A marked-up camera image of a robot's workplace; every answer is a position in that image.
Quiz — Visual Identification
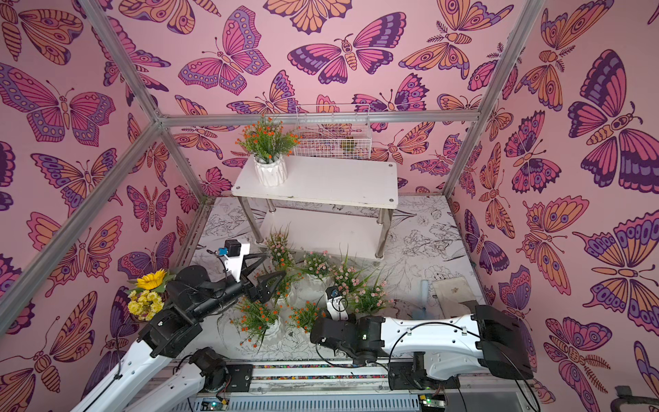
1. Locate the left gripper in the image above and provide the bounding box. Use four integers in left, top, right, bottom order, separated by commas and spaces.
192, 252, 284, 324

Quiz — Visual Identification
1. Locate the orange potted plant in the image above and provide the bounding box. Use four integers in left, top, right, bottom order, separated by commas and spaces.
230, 299, 282, 348
236, 116, 300, 187
271, 271, 302, 307
289, 301, 326, 333

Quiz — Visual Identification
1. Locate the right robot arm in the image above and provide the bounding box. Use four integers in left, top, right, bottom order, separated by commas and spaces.
310, 305, 534, 381

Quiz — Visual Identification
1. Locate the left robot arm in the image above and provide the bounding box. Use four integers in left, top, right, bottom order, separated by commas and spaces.
74, 253, 286, 411

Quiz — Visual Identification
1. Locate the pink potted plant back left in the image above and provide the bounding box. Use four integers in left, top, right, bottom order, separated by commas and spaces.
265, 228, 295, 271

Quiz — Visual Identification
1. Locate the pink potted plant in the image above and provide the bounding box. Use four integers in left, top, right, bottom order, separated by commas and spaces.
329, 256, 367, 295
299, 251, 332, 286
265, 228, 295, 271
350, 280, 393, 315

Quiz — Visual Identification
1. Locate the pink potted plant far right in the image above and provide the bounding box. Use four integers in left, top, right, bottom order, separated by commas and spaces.
350, 280, 393, 315

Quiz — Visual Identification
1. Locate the pink potted plant centre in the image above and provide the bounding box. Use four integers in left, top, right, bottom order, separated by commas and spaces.
299, 251, 332, 286

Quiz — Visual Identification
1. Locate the white two-tier rack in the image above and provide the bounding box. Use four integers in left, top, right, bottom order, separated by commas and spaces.
232, 156, 398, 260

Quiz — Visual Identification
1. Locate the light blue garden trowel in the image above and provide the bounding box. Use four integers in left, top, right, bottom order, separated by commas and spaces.
412, 280, 430, 320

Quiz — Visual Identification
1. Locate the sunflower bouquet in vase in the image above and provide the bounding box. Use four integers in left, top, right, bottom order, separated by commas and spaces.
128, 269, 175, 322

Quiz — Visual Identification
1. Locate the green object in basket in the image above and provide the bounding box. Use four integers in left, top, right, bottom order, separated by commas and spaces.
341, 137, 355, 156

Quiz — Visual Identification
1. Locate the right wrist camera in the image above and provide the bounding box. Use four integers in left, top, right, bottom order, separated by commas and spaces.
325, 286, 348, 320

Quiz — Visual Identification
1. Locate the white wire basket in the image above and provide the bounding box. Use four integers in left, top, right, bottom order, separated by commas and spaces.
293, 103, 372, 161

